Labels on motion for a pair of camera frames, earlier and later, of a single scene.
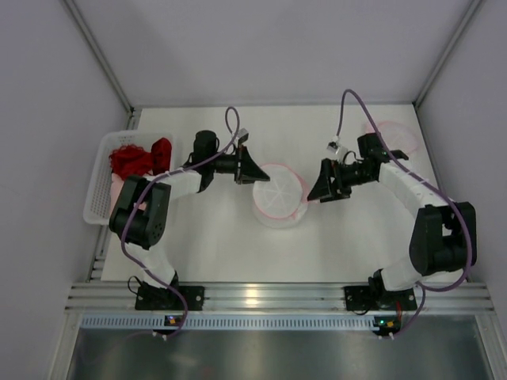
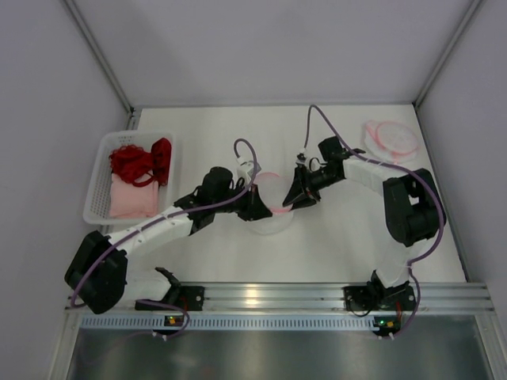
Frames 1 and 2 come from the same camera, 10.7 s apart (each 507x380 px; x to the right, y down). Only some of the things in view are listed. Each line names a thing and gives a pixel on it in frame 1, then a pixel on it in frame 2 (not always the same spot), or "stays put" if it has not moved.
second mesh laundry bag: (395, 134) stays put
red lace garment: (132, 161) stays put
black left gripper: (240, 166) -> (245, 206)
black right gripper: (333, 180) -> (305, 187)
